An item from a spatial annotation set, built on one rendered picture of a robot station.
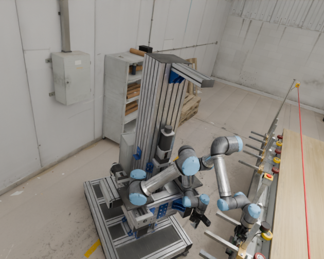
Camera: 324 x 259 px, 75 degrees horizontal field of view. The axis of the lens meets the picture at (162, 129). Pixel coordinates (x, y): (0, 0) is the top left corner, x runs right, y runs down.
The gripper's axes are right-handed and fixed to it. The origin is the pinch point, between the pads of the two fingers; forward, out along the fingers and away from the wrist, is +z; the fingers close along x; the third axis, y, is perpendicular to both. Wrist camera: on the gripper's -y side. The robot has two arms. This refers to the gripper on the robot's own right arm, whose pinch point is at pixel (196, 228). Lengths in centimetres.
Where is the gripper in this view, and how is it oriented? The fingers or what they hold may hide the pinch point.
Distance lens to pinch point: 193.2
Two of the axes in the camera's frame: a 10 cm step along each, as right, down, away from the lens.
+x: -4.9, 3.7, -7.9
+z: -1.7, 8.5, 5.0
